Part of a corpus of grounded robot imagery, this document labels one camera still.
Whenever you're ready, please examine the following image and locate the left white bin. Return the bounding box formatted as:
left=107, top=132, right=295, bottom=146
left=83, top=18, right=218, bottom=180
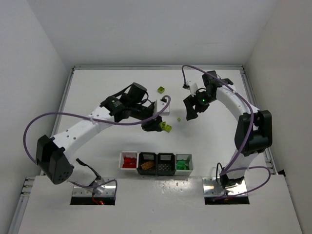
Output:
left=118, top=151, right=139, bottom=175

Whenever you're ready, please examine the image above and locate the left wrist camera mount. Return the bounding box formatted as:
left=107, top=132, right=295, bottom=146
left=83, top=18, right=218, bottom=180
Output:
left=154, top=99, right=170, bottom=116

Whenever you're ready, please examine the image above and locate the red long brick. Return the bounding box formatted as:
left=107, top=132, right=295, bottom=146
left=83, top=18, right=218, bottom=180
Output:
left=122, top=163, right=137, bottom=169

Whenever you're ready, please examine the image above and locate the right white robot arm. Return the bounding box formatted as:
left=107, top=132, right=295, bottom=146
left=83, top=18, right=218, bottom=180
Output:
left=183, top=71, right=273, bottom=188

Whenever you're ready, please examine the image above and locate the green sloped brick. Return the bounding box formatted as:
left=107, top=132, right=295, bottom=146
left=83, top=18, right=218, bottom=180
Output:
left=176, top=160, right=186, bottom=167

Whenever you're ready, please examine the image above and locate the black bin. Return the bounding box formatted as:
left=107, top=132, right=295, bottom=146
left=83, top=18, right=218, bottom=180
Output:
left=137, top=152, right=156, bottom=176
left=156, top=153, right=176, bottom=176

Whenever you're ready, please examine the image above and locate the lime square brick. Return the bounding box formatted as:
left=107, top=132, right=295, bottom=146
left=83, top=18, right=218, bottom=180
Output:
left=165, top=125, right=172, bottom=133

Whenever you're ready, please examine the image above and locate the right black bin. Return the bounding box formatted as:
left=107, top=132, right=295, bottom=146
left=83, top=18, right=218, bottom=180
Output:
left=156, top=153, right=176, bottom=176

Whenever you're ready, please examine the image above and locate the green long brick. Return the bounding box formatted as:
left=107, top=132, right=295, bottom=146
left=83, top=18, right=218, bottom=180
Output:
left=177, top=161, right=189, bottom=170

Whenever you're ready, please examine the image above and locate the lime brick top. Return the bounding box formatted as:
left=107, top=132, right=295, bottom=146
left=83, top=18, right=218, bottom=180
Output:
left=157, top=86, right=165, bottom=94

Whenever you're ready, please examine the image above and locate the right white bin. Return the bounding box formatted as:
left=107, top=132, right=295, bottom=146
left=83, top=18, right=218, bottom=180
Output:
left=175, top=154, right=193, bottom=176

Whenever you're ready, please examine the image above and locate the red square brick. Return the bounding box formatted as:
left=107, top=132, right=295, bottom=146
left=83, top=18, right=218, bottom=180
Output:
left=124, top=157, right=137, bottom=164

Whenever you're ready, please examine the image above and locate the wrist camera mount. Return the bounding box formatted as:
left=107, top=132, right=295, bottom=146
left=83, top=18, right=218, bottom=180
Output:
left=154, top=99, right=170, bottom=116
left=182, top=81, right=198, bottom=97

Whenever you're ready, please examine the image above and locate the metal base plate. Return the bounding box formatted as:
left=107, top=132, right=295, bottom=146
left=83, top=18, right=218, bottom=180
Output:
left=72, top=177, right=116, bottom=198
left=202, top=177, right=247, bottom=198

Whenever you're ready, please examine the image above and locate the left black bin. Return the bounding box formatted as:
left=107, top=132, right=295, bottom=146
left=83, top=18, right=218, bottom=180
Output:
left=137, top=152, right=156, bottom=176

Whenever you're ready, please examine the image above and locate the lime printed brick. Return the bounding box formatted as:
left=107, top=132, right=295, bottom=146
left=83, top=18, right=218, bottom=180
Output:
left=159, top=122, right=166, bottom=130

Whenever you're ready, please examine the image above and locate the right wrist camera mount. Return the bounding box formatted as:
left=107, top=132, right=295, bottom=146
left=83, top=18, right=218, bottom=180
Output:
left=182, top=81, right=198, bottom=97

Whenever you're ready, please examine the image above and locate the orange brick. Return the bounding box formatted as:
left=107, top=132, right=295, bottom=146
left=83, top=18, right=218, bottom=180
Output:
left=141, top=160, right=155, bottom=170

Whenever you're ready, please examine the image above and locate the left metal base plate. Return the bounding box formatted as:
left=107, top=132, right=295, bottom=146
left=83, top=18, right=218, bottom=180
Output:
left=72, top=177, right=116, bottom=198

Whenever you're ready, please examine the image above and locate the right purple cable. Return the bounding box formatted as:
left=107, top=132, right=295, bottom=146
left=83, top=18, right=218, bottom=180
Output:
left=181, top=64, right=272, bottom=198

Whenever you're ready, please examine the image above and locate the purple cable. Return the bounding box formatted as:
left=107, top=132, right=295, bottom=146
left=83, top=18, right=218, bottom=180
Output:
left=23, top=95, right=171, bottom=188
left=181, top=64, right=272, bottom=198

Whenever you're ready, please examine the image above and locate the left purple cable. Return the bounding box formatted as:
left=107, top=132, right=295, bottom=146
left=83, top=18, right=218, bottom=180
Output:
left=23, top=95, right=171, bottom=188

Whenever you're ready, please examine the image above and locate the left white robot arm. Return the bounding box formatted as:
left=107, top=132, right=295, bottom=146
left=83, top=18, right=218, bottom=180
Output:
left=36, top=82, right=171, bottom=189

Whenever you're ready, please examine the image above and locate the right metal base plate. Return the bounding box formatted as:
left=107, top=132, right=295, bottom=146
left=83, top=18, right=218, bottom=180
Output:
left=202, top=177, right=247, bottom=198

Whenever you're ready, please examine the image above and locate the white bin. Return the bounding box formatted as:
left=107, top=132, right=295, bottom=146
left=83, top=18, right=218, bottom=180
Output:
left=175, top=154, right=193, bottom=176
left=118, top=151, right=139, bottom=175

